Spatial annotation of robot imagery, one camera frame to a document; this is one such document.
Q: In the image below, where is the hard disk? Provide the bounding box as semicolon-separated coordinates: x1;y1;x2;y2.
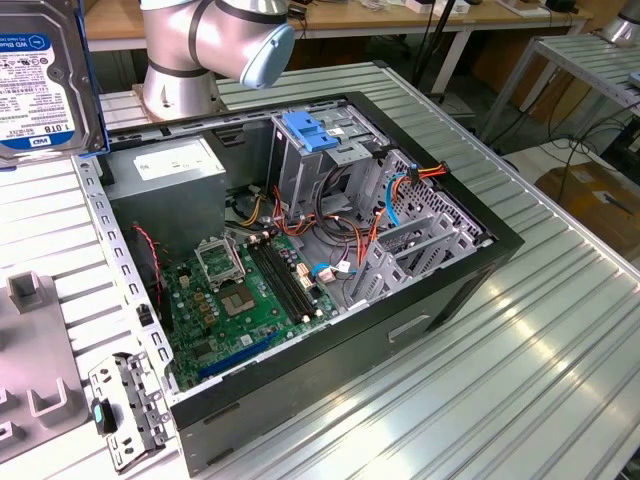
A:
0;0;112;166

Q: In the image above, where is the grey disk bay cage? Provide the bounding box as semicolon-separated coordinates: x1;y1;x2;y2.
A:
344;148;496;311

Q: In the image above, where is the black RAM slot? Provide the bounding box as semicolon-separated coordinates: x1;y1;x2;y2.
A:
260;233;322;319
248;237;307;324

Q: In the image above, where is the grey optical drive cage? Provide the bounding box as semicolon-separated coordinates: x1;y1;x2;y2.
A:
267;102;394;221

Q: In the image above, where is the CPU socket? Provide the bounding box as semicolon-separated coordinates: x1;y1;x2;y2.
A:
218;285;260;320

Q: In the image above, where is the metal socket cover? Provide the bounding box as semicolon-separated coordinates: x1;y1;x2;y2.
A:
193;237;247;292

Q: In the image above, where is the blue drive latch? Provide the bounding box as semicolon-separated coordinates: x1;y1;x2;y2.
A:
281;111;342;155

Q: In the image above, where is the black open PC case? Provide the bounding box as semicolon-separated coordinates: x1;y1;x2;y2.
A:
69;89;526;479

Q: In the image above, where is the blue expansion slot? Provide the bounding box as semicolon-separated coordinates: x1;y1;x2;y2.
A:
198;327;281;381

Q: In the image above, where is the green motherboard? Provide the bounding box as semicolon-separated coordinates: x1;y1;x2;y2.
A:
162;232;342;395

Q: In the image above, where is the grey power supply unit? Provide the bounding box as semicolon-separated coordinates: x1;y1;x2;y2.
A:
102;134;230;257

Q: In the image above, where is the wooden desk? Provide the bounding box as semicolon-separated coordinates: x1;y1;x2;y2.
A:
82;0;594;96

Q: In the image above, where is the metal expansion card latch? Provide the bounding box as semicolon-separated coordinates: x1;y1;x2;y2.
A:
87;349;172;475

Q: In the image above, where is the brown cardboard box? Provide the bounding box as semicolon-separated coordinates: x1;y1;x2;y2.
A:
534;162;640;261

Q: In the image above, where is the black clip with blue tab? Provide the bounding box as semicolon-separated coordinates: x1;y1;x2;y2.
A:
91;397;120;435

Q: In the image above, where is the grey parts rack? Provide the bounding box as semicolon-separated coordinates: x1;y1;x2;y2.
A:
0;269;90;464

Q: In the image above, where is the metal slat side table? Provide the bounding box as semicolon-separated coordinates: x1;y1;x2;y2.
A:
479;33;640;146

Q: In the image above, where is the orange wire bundle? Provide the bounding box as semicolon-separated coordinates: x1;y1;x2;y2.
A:
272;184;391;274

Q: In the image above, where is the blue wire with white connector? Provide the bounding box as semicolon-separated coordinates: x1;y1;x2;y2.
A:
310;262;360;287

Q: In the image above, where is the black wire bundle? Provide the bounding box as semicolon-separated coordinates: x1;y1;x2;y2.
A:
317;164;364;246

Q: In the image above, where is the yellow wire bundle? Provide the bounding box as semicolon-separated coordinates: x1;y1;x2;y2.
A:
238;184;269;227

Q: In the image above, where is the blue data wire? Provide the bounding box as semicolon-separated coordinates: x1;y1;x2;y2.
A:
386;160;420;230

